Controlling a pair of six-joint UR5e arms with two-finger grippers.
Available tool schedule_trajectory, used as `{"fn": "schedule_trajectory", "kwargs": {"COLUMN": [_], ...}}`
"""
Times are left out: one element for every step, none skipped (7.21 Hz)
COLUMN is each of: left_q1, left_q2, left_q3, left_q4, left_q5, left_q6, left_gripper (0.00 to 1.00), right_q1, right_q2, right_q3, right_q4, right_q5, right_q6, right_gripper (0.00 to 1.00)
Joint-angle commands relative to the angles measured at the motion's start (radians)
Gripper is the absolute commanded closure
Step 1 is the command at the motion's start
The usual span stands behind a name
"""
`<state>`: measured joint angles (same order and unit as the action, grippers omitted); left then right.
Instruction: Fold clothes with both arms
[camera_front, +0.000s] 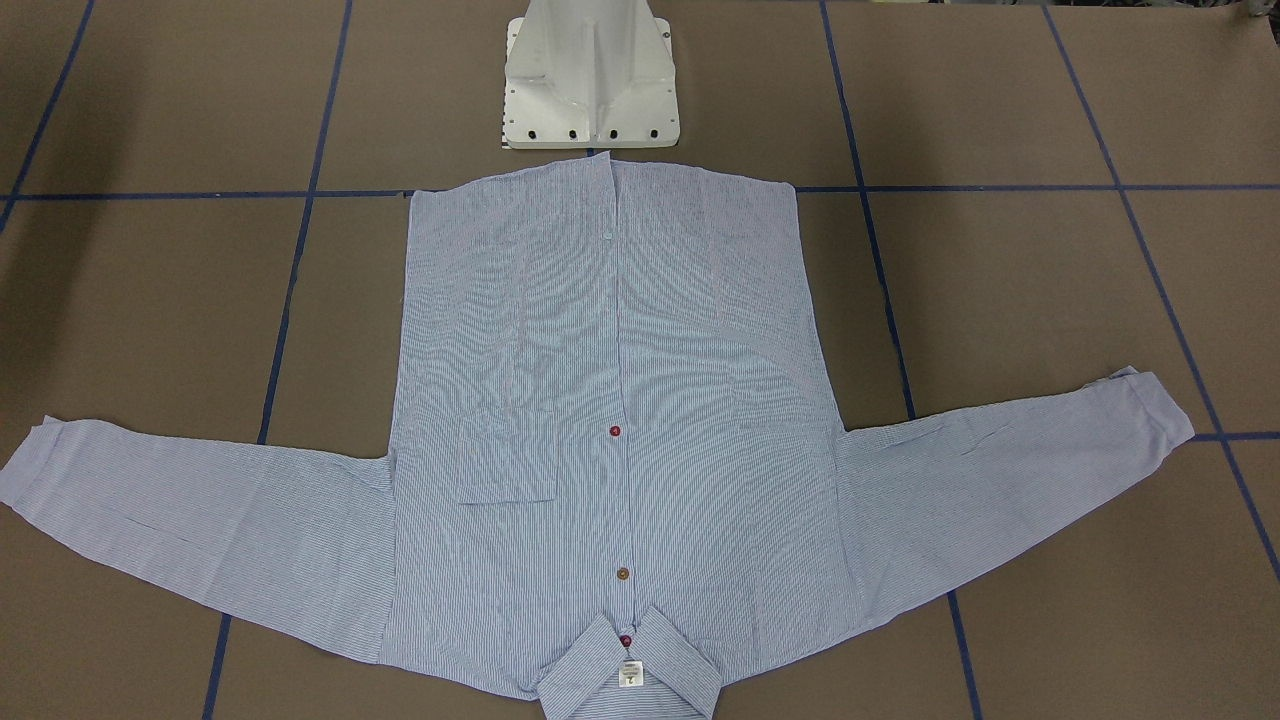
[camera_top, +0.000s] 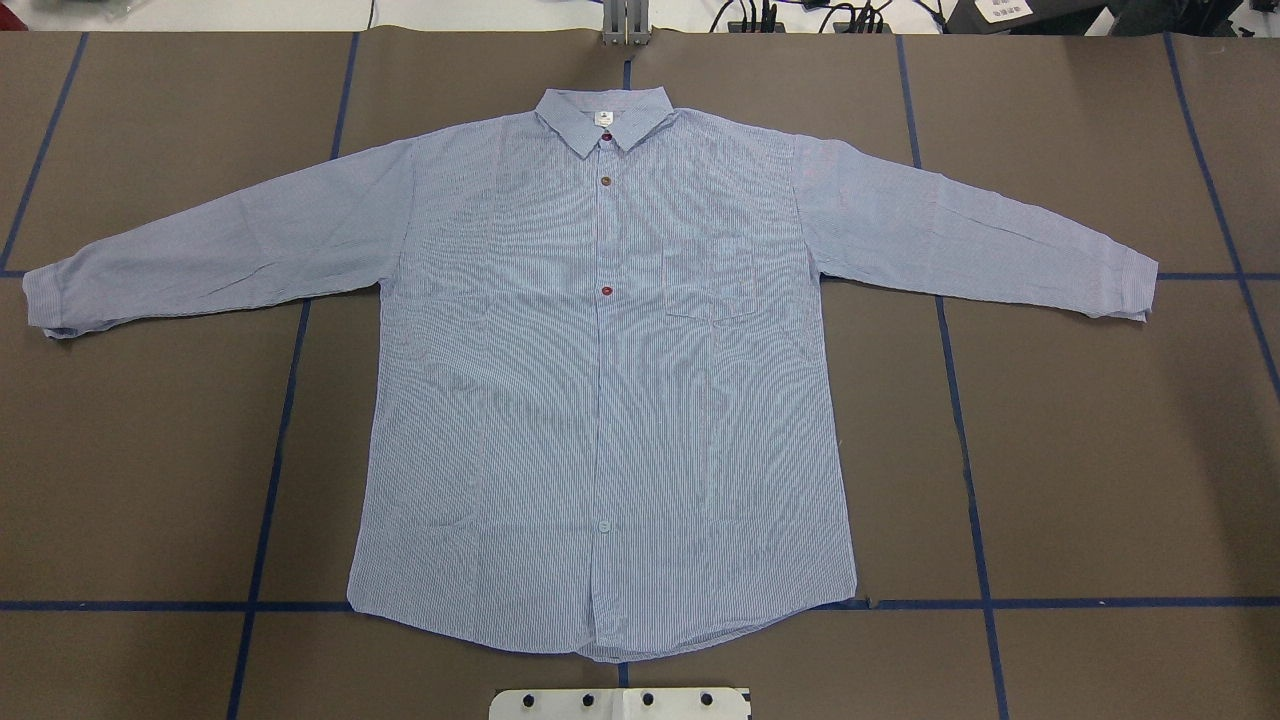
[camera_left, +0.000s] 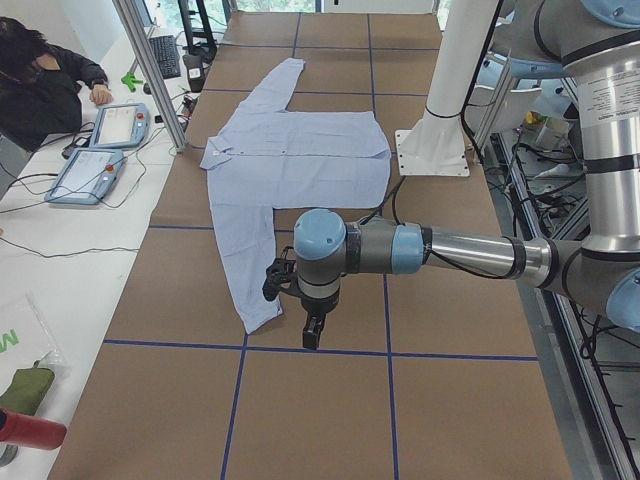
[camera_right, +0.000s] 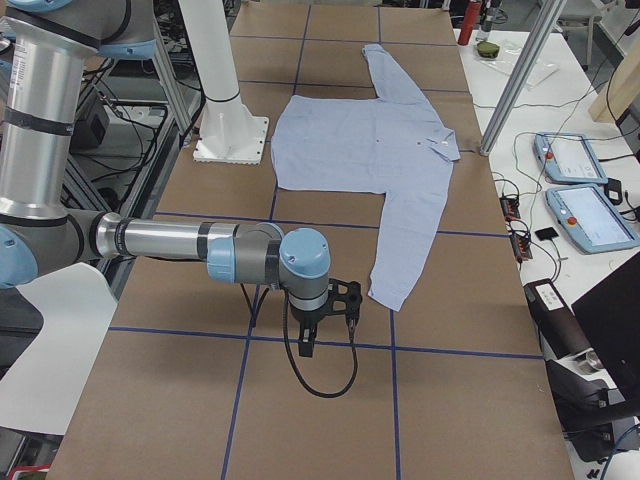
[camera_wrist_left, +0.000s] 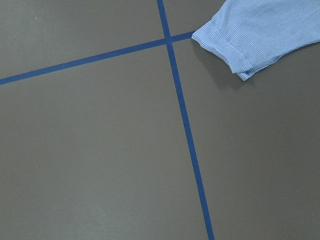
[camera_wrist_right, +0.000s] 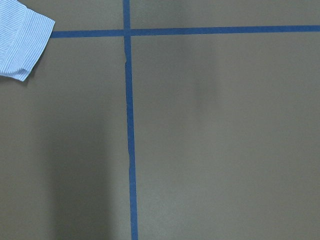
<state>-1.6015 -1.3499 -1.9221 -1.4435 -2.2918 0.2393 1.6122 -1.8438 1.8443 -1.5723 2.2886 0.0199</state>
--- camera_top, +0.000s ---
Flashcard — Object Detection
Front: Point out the light blue striped shirt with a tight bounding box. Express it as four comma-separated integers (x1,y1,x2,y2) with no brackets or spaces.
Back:
23,88,1158,662

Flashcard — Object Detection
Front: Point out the grey USB hub left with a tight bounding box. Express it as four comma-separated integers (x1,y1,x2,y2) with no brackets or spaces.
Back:
712,1,785,35

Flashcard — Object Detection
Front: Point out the grey usb hub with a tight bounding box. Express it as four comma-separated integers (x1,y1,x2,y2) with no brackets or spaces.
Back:
712,1,785,35
820,1,892,35

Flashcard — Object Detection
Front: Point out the grey USB hub right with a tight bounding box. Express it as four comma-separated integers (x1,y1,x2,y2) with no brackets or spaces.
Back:
820,1,892,35

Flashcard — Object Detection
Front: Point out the black box with label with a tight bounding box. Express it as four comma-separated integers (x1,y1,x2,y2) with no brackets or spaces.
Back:
943,1,1110,36

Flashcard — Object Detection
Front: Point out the grey aluminium frame post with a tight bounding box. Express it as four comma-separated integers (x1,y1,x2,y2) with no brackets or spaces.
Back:
600,0,652,46

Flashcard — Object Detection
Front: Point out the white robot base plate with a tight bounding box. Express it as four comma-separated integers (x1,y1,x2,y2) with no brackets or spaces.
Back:
488,687,753,719

